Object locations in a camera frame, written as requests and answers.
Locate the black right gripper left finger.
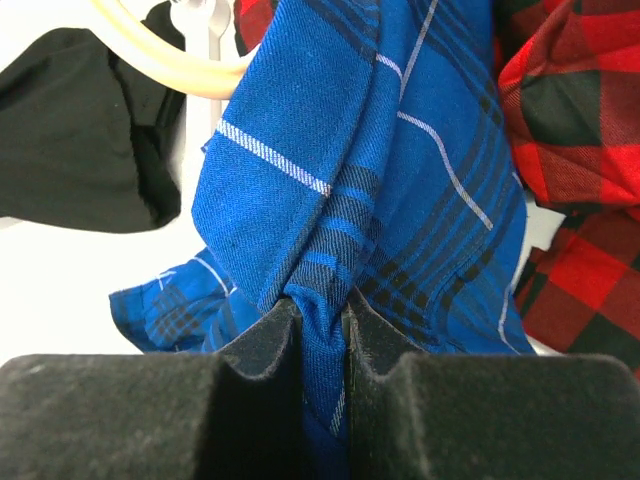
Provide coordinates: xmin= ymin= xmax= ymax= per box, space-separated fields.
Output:
xmin=1 ymin=300 xmax=305 ymax=479

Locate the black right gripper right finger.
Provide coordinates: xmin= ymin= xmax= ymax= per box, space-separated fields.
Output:
xmin=344 ymin=291 xmax=639 ymax=480

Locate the blue plaid shirt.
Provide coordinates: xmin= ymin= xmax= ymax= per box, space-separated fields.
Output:
xmin=110 ymin=1 xmax=532 ymax=479

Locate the beige plastic hanger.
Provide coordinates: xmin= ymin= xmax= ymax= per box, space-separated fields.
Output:
xmin=88 ymin=1 xmax=254 ymax=100

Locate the red black plaid shirt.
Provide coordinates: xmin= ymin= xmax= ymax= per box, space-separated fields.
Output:
xmin=235 ymin=1 xmax=639 ymax=369

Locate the black garment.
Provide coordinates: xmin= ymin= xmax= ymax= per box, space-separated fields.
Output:
xmin=1 ymin=28 xmax=185 ymax=233

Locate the metal clothes rack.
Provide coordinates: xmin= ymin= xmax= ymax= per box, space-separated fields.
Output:
xmin=167 ymin=0 xmax=236 ymax=151

